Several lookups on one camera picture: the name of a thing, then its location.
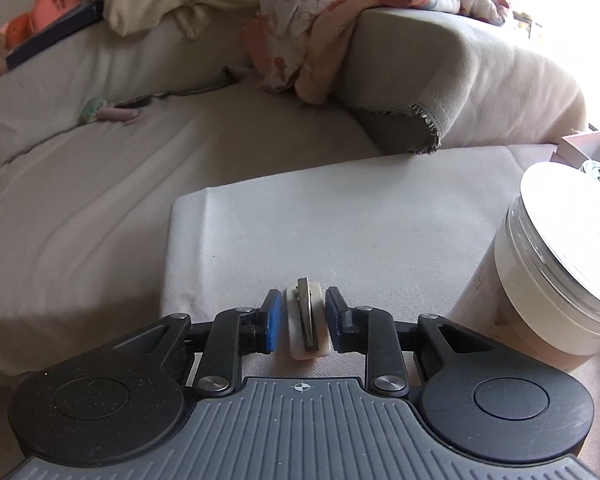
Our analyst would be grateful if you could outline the small pink fabric item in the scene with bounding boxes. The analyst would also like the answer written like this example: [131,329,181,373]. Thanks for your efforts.
[80,96,142,127]

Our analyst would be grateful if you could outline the orange toy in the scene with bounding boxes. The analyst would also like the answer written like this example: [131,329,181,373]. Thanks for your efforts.
[2,0,84,51]

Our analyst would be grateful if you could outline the small white clip object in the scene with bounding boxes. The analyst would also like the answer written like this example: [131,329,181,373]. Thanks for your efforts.
[286,277,330,361]

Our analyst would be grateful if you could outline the beige sofa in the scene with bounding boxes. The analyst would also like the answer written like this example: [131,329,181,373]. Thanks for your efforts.
[0,0,589,377]

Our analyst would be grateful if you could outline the dark blue box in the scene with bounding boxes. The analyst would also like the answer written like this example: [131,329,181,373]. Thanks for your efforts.
[5,0,105,71]

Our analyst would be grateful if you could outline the pink cardboard box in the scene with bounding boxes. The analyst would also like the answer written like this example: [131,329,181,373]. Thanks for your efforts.
[552,130,600,171]

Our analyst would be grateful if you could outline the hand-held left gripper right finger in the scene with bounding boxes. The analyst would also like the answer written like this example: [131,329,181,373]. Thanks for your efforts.
[325,286,486,397]

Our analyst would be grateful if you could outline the pink floral blanket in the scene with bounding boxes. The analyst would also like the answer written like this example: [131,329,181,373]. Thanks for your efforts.
[244,0,512,107]

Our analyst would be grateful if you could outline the clear plastic powder jar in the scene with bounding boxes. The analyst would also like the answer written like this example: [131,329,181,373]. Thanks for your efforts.
[450,161,600,373]

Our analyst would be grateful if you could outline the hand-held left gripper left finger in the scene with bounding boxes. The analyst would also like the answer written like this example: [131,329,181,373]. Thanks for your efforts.
[112,289,284,397]

